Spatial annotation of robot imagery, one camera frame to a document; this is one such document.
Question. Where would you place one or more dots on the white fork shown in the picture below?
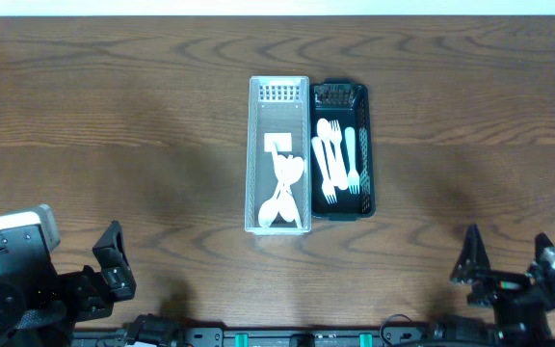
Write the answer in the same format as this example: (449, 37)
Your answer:
(326, 185)
(336, 138)
(352, 175)

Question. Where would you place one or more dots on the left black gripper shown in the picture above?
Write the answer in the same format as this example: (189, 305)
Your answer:
(91, 286)

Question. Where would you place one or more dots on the white label sticker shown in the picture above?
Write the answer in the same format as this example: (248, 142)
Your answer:
(280, 142)

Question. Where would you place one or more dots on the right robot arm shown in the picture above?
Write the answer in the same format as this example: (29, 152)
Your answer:
(523, 325)

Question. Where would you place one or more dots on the white spoon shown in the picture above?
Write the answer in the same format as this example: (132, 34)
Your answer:
(324, 132)
(289, 210)
(296, 170)

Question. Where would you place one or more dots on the white spoon bowl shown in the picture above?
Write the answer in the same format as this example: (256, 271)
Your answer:
(270, 208)

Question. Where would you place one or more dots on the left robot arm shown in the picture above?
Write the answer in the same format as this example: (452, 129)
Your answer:
(22, 326)

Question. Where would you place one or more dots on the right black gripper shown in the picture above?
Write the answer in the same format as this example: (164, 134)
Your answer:
(507, 283)

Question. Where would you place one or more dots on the black perforated plastic basket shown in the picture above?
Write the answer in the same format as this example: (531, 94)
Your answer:
(348, 103)

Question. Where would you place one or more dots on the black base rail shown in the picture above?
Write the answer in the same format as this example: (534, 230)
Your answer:
(150, 330)

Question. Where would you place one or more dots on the clear perforated plastic basket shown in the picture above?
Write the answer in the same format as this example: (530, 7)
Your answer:
(277, 104)

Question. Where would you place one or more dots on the white spoon bowl down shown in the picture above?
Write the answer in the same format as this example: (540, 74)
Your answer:
(282, 170)

